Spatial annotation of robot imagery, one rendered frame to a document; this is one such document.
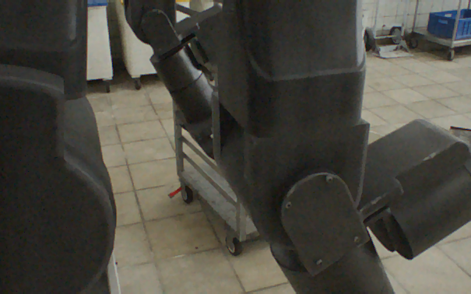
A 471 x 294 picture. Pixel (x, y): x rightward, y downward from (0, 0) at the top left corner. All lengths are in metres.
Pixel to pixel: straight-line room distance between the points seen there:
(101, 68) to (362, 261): 3.73
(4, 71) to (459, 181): 0.24
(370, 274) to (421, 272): 1.87
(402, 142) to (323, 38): 0.11
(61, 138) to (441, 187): 0.21
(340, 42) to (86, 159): 0.11
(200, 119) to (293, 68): 0.49
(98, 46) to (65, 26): 3.72
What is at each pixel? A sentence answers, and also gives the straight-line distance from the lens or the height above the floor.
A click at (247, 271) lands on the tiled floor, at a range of 2.03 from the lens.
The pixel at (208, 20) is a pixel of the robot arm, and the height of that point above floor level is 1.21.
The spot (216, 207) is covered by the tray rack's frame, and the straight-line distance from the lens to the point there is 2.14.
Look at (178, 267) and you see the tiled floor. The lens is 2.07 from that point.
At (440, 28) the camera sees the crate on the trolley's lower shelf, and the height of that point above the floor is 0.26.
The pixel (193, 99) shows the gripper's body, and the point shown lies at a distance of 0.67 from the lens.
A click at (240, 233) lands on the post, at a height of 0.16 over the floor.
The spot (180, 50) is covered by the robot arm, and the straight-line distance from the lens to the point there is 0.65.
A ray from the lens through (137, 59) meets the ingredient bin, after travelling 3.95.
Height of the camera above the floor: 1.34
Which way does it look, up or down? 27 degrees down
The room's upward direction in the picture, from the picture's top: straight up
